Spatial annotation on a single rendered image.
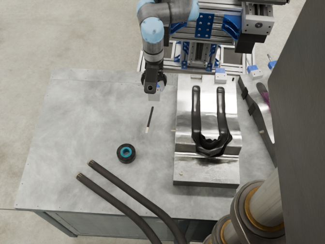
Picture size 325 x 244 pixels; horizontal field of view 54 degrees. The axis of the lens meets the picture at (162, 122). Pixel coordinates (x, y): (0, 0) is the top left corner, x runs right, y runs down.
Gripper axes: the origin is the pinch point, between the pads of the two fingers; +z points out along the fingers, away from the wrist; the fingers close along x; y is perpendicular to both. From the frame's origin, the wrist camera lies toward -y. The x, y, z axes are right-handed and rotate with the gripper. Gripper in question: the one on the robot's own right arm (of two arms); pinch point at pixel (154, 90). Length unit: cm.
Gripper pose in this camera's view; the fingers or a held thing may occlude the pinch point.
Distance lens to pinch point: 136.1
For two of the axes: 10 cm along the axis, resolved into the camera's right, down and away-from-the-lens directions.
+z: 0.0, 4.8, 8.8
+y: 0.6, -8.7, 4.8
